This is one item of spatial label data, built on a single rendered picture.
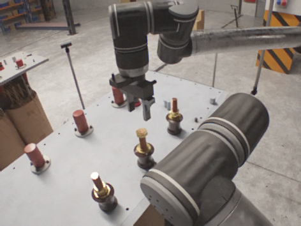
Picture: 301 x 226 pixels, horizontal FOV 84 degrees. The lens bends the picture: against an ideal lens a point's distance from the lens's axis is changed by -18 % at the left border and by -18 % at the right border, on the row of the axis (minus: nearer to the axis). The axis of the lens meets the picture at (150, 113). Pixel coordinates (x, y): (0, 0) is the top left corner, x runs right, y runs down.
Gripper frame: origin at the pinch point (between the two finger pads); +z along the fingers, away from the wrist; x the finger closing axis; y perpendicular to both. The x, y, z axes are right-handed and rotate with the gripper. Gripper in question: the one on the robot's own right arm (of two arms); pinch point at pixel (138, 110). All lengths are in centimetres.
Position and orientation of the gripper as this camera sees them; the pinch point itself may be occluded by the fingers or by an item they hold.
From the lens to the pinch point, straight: 75.9
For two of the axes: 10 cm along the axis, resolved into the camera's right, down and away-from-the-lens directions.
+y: 6.9, -4.8, 5.4
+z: 0.7, 7.9, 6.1
